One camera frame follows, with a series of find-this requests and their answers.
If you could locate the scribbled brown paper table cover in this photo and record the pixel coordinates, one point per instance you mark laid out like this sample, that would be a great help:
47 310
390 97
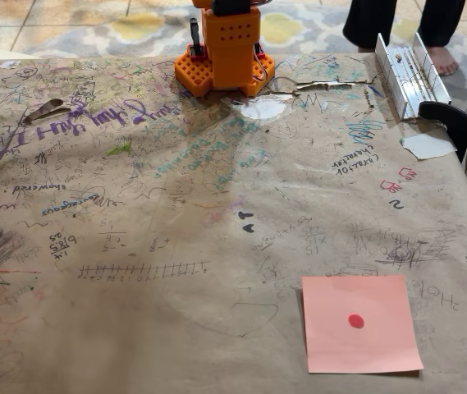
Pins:
134 246

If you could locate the grey and yellow patterned rug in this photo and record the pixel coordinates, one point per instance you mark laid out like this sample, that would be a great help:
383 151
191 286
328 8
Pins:
143 28

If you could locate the pink square sticky note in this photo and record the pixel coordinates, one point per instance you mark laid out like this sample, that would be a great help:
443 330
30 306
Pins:
360 349

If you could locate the white torn paper scrap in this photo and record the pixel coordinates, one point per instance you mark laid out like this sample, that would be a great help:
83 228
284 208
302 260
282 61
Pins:
428 145

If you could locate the black trouser leg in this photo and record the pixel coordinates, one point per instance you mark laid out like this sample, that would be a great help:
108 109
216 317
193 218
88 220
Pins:
442 20
368 20

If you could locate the black curved chair back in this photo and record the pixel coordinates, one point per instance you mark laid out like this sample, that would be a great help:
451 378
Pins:
454 123

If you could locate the bare foot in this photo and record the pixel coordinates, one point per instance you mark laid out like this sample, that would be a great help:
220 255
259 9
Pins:
444 59

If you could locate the aluminium channel rail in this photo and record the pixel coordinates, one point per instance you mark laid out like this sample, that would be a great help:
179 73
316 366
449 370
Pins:
411 78

